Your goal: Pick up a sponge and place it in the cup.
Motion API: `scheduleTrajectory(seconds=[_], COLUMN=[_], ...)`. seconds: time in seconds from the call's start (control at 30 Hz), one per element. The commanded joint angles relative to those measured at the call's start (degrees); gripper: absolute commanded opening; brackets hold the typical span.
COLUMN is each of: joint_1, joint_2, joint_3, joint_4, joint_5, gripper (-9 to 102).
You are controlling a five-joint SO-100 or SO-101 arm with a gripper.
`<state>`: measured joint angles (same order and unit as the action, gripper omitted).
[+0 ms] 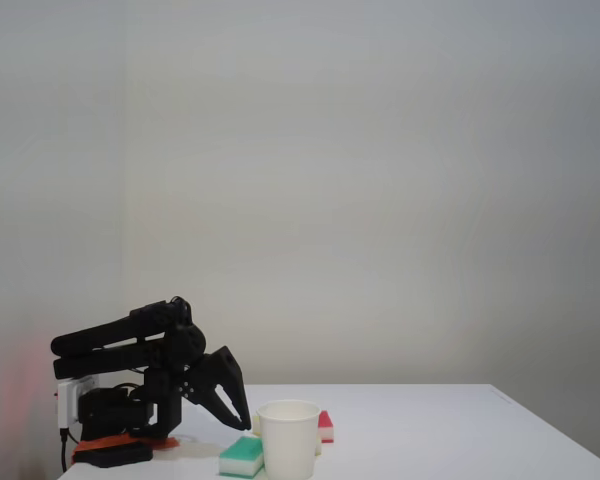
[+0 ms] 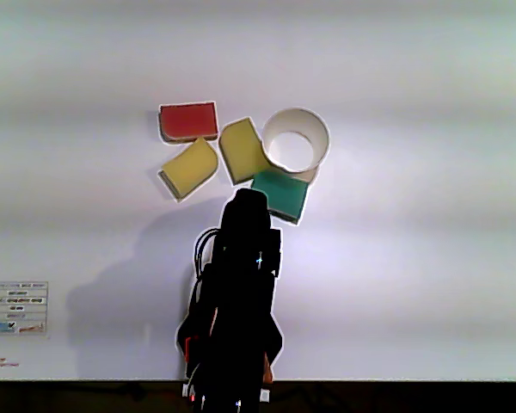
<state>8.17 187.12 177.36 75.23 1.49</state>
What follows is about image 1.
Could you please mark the green and white sponge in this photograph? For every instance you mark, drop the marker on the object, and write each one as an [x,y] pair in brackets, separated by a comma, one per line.
[240,455]

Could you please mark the white paper cup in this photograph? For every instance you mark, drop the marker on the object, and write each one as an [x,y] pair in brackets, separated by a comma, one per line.
[287,442]

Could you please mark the black clamp pad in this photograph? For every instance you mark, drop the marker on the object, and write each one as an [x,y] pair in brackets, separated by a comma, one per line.
[115,454]

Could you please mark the red and white sponge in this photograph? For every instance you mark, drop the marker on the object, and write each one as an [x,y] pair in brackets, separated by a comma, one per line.
[326,425]

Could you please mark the orange clamp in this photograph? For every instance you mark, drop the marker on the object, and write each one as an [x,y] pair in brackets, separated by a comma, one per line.
[105,442]

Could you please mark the white wall outlet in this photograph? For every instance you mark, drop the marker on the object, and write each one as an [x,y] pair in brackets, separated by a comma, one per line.
[67,402]

